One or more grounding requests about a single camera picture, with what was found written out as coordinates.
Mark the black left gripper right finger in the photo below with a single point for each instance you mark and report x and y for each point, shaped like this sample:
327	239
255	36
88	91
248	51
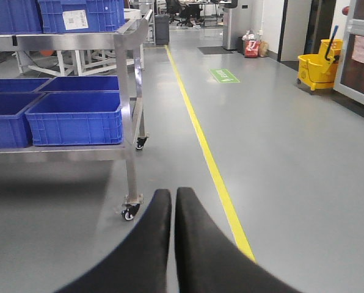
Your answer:
207	261

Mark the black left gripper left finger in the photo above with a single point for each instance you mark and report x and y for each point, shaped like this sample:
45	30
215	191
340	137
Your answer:
139	262

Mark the blue plastic bin upper shelf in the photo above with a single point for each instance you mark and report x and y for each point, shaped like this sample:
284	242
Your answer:
20	17
61	17

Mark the blue plastic bin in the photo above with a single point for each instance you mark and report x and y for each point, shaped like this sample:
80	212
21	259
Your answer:
21	85
81	84
76	118
14	128

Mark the green floor sign sticker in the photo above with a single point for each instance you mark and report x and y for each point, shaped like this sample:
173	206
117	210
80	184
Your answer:
224	76

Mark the yellow mop bucket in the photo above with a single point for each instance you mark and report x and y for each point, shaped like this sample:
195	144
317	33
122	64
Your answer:
318	71

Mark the stainless steel wheeled cart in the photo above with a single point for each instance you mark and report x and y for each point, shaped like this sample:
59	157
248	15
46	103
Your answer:
126	42

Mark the dark grey trash bin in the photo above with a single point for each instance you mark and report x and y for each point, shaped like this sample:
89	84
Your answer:
162	29

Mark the stainless steel trash can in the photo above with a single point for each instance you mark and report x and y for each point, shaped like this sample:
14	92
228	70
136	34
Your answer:
229	29

